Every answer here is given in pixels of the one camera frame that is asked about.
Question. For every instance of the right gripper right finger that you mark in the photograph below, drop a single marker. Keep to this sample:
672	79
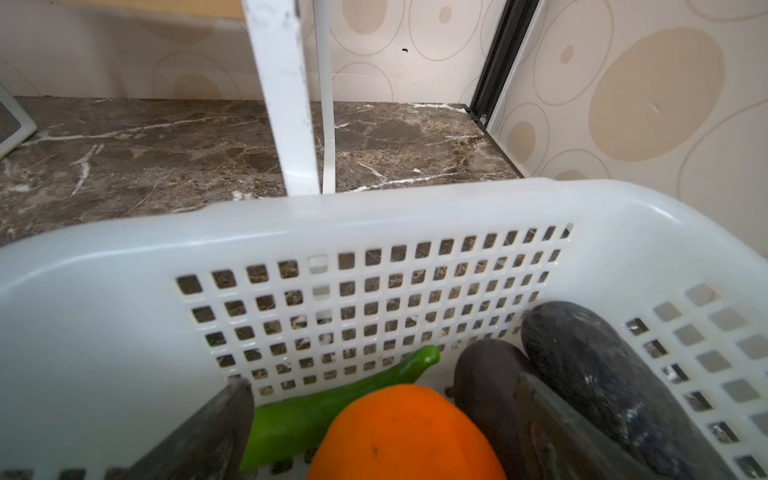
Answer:
559	443

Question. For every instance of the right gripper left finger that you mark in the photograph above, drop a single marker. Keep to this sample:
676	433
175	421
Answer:
208	445

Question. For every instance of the green pepper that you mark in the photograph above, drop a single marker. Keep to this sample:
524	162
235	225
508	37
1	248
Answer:
284	429

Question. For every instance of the purple eggplant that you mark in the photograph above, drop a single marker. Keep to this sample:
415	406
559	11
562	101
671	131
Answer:
485	378

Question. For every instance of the white plastic basket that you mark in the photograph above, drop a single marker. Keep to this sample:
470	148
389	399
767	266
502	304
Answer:
114	333

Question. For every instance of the orange fruit in white basket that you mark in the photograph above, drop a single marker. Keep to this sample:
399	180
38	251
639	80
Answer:
404	432

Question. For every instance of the white wooden two-tier shelf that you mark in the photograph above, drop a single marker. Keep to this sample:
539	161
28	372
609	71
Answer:
274	50

